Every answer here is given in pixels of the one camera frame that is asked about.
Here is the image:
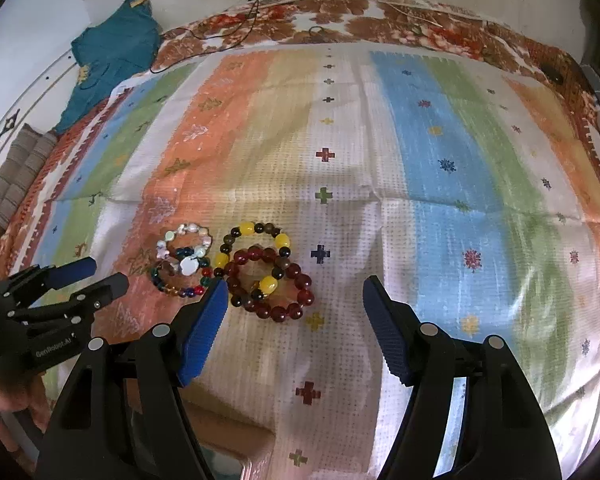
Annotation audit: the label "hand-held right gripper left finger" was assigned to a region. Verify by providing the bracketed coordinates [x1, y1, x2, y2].
[35, 277, 231, 480]

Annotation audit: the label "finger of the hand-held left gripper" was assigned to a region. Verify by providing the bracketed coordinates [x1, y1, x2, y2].
[7, 272, 130, 332]
[0, 256, 98, 311]

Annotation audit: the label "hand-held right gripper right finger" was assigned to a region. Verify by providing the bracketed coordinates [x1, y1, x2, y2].
[361, 275, 563, 480]

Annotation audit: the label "multicoloured glass bead bracelet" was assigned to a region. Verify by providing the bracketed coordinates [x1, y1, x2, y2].
[151, 245, 213, 301]

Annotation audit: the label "white shell bead bracelet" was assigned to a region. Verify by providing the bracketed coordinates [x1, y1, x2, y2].
[156, 223, 215, 276]

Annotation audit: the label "colourful beads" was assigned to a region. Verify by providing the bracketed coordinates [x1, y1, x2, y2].
[223, 245, 316, 322]

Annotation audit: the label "rectangular metal tin box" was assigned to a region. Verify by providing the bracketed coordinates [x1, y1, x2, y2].
[182, 400, 283, 480]

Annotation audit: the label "yellow and dark bead bracelet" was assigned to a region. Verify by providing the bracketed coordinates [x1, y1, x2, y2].
[212, 220, 293, 308]

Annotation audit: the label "person's left hand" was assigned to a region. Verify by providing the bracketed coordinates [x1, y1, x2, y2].
[0, 374, 42, 461]

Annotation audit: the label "brown striped cushion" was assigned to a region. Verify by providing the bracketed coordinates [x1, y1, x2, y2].
[0, 122, 58, 236]

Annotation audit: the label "colourful striped mat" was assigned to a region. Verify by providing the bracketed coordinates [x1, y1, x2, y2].
[40, 42, 600, 480]

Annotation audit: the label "white bed headboard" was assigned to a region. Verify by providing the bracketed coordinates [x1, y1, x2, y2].
[0, 45, 81, 176]

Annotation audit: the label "brown floral bedsheet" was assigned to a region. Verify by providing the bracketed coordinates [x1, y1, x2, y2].
[0, 0, 600, 480]

